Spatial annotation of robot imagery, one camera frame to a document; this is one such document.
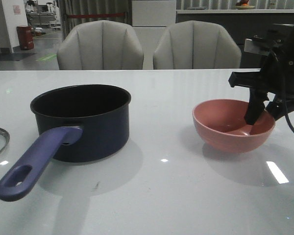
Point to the right grey chair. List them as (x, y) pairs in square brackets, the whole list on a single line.
[(196, 45)]

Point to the red barrier tape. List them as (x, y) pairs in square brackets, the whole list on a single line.
[(122, 14)]

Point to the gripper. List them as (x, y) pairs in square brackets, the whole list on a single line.
[(275, 76)]

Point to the left grey chair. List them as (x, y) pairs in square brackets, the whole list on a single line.
[(101, 45)]

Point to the red bin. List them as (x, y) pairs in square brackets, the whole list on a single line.
[(25, 37)]

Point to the grey chair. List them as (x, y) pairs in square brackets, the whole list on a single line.
[(196, 45), (101, 45)]

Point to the pink bowl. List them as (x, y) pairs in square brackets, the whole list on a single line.
[(221, 124)]

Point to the dark blue saucepan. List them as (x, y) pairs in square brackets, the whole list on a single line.
[(76, 124)]

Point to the fruit plate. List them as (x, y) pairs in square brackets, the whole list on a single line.
[(243, 5)]

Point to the white cabinet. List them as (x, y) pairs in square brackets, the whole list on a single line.
[(149, 20)]

